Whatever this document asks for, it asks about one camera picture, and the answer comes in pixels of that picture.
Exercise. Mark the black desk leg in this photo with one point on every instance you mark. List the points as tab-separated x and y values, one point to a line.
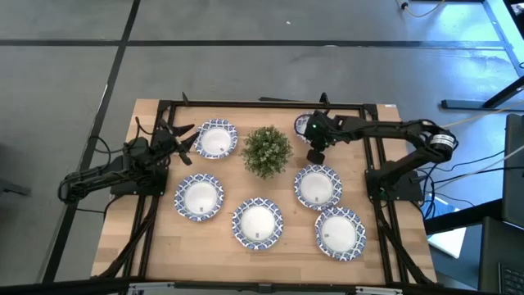
483	104

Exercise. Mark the blue object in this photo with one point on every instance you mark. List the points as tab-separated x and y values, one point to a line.
440	207

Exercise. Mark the small green potted plant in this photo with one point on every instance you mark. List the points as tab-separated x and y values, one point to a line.
266	151

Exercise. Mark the silver frame bracket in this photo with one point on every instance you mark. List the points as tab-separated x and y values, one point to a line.
378	291
149	287

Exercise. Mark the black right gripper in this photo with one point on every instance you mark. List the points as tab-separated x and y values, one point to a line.
323	131

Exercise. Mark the dark laptop with keyboard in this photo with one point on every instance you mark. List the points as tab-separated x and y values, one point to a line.
501	254

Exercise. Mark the black side desk edge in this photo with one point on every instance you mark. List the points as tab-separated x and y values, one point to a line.
462	215

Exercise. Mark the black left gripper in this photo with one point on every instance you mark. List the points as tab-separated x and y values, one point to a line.
165	143

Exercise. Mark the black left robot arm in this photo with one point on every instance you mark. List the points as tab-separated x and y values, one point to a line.
102	174

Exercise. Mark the blue patterned white paper bowl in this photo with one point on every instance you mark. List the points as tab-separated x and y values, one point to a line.
300	125
257	223
340	234
318	187
199	197
215	140

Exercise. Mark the white sheet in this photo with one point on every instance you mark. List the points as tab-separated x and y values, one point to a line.
448	241

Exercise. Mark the black aluminium table frame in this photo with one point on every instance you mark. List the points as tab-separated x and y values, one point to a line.
266	104

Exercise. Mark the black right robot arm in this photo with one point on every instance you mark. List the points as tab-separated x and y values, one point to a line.
393	131

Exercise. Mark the dark monitor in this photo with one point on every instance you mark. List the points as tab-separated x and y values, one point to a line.
515	172

